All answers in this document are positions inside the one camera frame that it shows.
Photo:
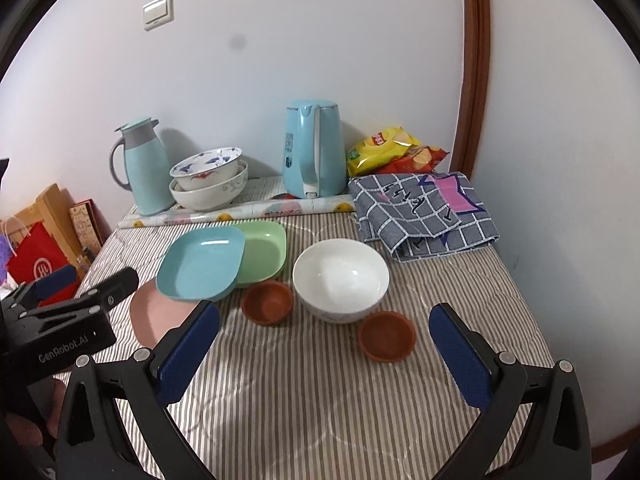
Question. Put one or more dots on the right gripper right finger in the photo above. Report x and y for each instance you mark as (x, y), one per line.
(532, 422)

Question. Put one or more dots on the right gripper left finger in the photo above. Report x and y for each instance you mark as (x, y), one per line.
(92, 439)

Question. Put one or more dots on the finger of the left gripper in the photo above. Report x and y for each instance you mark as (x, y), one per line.
(57, 286)
(113, 290)

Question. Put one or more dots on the blue square plate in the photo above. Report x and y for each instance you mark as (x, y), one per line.
(202, 264)

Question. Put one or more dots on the brown small dish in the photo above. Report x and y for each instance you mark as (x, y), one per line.
(267, 303)
(386, 337)

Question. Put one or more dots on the large white bowl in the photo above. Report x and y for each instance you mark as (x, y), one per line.
(340, 281)

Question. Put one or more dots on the pink plate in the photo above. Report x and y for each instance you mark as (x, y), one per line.
(152, 314)

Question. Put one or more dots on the patterned brown gift box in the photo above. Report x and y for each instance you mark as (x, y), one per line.
(88, 227)

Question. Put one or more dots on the light blue thermos jug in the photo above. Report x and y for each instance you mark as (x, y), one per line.
(146, 164)

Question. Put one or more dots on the white bowl grey swirl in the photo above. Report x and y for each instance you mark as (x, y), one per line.
(214, 196)

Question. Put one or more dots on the blue patterned white bowl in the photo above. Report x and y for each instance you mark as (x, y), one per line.
(207, 168)

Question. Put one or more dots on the green square plate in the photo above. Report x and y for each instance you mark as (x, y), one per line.
(266, 247)

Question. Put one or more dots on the fruit print table mat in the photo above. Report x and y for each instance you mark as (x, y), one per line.
(262, 198)

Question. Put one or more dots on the striped quilted table cover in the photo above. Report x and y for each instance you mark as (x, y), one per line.
(301, 401)

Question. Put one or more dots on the light blue electric kettle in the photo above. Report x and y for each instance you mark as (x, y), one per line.
(314, 156)

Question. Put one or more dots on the grey checked folded cloth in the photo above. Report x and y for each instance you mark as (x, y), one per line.
(421, 216)

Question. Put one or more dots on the yellow chips bag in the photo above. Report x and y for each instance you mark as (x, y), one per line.
(379, 150)

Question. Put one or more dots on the red snack bag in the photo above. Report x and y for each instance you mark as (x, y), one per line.
(419, 160)

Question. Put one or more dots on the white wall switch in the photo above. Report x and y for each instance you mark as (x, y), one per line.
(156, 13)

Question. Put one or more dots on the brown wooden door frame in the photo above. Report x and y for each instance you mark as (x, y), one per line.
(474, 87)

